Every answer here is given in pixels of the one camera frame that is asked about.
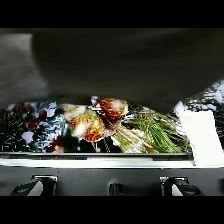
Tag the dark grey garment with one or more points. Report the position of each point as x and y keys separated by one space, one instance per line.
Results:
x=120 y=63

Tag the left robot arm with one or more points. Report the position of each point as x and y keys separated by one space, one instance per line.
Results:
x=46 y=186

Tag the silver frame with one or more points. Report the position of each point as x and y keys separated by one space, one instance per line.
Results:
x=100 y=163

